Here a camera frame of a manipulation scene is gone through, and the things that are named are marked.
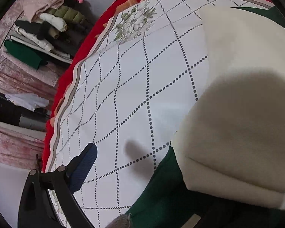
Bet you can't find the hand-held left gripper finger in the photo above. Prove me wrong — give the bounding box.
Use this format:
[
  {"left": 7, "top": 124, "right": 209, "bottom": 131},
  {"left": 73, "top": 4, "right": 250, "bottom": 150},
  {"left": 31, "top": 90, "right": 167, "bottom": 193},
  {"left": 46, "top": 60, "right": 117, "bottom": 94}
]
[{"left": 17, "top": 143, "right": 98, "bottom": 228}]

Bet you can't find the green jacket with cream sleeves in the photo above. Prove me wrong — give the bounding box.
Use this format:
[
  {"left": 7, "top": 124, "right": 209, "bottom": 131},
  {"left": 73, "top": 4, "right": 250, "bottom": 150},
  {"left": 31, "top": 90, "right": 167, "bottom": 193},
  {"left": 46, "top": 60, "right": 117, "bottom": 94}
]
[{"left": 125, "top": 5, "right": 285, "bottom": 228}]

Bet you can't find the white crumpled cloth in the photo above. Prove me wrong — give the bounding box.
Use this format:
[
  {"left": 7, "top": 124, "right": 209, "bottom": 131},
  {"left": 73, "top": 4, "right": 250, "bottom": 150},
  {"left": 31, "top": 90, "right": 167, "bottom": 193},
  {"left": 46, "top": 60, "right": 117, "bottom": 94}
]
[{"left": 5, "top": 93, "right": 49, "bottom": 111}]

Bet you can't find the white checked floral bed sheet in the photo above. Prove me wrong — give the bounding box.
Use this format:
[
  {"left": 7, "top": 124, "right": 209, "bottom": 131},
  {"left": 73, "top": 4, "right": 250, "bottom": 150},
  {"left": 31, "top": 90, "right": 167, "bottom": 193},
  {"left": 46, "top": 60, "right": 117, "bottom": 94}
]
[{"left": 41, "top": 0, "right": 275, "bottom": 228}]

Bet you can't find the red floral blanket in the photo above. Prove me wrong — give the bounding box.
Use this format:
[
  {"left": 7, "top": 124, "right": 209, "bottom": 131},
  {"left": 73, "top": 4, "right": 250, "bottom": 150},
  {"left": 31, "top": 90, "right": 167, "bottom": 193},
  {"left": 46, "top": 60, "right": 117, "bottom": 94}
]
[{"left": 41, "top": 0, "right": 276, "bottom": 171}]

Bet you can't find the black clothing pile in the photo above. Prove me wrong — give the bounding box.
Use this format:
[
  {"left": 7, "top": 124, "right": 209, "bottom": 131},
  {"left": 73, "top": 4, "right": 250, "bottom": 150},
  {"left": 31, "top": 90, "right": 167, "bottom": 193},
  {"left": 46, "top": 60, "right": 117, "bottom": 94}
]
[{"left": 14, "top": 0, "right": 95, "bottom": 59}]

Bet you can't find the folded green garment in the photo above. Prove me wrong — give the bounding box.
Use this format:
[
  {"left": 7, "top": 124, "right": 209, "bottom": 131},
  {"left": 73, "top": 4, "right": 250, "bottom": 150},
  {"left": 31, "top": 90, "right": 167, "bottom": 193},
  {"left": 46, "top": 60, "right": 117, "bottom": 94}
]
[{"left": 4, "top": 39, "right": 48, "bottom": 71}]

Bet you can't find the cream quilted jacket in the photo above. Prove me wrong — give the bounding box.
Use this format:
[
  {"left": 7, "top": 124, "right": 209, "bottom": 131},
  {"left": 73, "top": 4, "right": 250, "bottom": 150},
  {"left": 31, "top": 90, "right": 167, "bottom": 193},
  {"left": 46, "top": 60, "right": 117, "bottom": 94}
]
[{"left": 10, "top": 26, "right": 73, "bottom": 64}]

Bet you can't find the white puffer jacket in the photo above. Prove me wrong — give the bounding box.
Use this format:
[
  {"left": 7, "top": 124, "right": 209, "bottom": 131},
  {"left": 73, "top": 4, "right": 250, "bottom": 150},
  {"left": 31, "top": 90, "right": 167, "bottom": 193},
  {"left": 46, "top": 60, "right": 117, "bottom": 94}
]
[{"left": 39, "top": 13, "right": 68, "bottom": 32}]

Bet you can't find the olive puffer jacket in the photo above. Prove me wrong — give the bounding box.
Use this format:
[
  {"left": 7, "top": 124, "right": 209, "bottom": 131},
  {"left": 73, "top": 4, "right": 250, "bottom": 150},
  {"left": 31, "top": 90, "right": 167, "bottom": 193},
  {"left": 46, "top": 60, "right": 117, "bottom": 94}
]
[{"left": 46, "top": 6, "right": 86, "bottom": 26}]

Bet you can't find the pink fuzzy garment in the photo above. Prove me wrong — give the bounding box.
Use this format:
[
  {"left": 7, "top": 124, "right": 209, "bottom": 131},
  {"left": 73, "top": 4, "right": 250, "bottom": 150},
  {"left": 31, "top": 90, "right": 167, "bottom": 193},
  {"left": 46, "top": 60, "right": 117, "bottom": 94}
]
[{"left": 22, "top": 0, "right": 64, "bottom": 22}]

